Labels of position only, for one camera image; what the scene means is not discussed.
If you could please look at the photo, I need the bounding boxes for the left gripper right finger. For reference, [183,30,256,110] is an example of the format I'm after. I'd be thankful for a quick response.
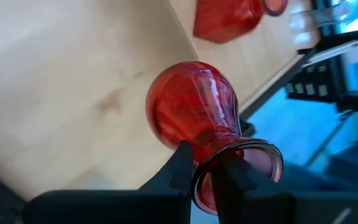
[211,154,358,224]

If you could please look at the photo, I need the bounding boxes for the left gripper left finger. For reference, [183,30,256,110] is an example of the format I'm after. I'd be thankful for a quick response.
[22,140,196,224]

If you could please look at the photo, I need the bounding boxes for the red bulbous glass vase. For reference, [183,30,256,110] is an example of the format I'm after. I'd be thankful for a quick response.
[145,61,284,215]

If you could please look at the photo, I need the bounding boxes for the red square glass vase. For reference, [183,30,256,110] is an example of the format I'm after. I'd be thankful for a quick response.
[193,0,288,44]

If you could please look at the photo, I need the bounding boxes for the black rack with white labels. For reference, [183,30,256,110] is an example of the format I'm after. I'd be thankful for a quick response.
[285,60,338,105]

